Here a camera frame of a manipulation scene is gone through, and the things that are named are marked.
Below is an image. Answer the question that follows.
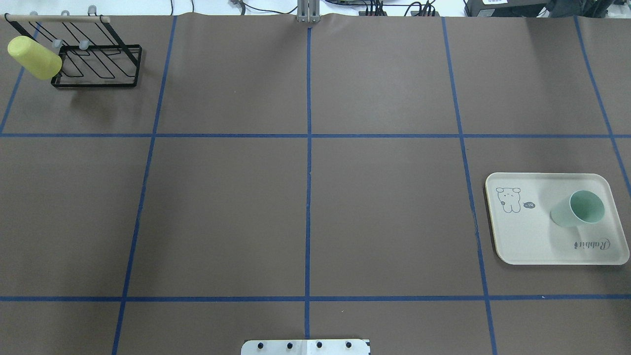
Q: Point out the light green cup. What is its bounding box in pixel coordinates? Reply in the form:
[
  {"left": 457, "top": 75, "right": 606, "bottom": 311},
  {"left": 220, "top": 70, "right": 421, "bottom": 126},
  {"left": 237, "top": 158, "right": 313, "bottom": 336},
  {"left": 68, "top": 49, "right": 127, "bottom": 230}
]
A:
[{"left": 550, "top": 190, "right": 605, "bottom": 228}]

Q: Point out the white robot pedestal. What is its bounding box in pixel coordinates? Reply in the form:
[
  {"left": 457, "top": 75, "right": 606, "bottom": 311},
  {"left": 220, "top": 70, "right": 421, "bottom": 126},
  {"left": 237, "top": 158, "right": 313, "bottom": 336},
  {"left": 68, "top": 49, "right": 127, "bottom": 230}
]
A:
[{"left": 241, "top": 339, "right": 371, "bottom": 355}]

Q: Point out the black power box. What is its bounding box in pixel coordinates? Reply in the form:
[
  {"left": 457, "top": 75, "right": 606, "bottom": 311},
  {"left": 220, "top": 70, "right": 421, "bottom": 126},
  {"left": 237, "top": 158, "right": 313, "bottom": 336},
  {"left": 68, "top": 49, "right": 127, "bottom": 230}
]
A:
[{"left": 464, "top": 0, "right": 549, "bottom": 18}]

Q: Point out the black wire cup rack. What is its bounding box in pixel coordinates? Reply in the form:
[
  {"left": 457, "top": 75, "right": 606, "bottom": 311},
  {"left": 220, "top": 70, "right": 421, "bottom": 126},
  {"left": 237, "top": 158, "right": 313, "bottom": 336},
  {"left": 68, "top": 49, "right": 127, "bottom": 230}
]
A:
[{"left": 2, "top": 5, "right": 142, "bottom": 89}]

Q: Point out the yellow cup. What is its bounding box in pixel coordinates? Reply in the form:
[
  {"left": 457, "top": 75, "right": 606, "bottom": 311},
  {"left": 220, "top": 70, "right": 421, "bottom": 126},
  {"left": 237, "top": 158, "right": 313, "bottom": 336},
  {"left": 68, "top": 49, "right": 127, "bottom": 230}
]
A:
[{"left": 7, "top": 35, "right": 63, "bottom": 79}]

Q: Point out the aluminium frame post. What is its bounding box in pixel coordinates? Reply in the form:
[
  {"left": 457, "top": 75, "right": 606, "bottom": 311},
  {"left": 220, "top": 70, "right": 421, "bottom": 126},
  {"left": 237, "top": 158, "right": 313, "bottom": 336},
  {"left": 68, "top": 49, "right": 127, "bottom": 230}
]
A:
[{"left": 296, "top": 0, "right": 321, "bottom": 23}]

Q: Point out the white cartoon serving tray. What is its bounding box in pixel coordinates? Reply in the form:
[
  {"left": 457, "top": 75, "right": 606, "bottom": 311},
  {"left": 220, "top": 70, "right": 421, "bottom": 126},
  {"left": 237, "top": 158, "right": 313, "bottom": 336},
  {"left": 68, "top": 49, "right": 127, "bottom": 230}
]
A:
[{"left": 485, "top": 172, "right": 630, "bottom": 265}]

